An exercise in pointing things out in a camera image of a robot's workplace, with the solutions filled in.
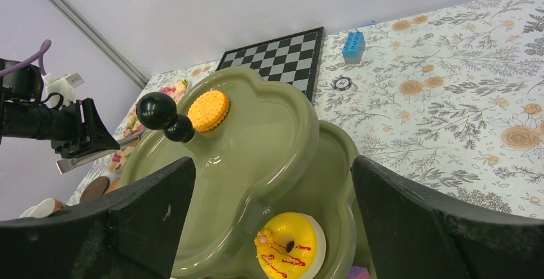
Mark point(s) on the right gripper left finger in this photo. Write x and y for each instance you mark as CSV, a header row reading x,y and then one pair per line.
x,y
131,232

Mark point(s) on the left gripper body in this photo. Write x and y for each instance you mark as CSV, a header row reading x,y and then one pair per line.
x,y
24,114

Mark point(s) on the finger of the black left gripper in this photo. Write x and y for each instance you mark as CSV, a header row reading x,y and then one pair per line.
x,y
97,137

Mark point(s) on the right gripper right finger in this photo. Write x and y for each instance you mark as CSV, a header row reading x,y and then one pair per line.
x,y
414,231

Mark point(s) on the metal serving tongs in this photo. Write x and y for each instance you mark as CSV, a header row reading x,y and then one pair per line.
x,y
68,164

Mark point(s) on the kiwi purple cake slice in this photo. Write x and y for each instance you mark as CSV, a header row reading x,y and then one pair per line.
x,y
358,272

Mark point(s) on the round waffle biscuit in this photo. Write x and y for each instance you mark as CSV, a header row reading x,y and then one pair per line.
x,y
209,110

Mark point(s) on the yellow fruit tart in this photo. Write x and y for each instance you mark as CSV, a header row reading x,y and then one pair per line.
x,y
291,245

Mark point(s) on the green three-tier serving stand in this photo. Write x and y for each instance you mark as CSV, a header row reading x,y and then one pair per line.
x,y
270,155

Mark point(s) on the dark brown coaster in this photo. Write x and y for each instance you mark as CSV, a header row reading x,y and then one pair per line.
x,y
95,189

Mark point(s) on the blue rectangular block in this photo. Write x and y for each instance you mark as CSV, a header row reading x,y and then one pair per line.
x,y
354,47

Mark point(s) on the black white chessboard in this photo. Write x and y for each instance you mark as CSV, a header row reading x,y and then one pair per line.
x,y
292,59

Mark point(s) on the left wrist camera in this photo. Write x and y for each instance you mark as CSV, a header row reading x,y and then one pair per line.
x,y
59,92

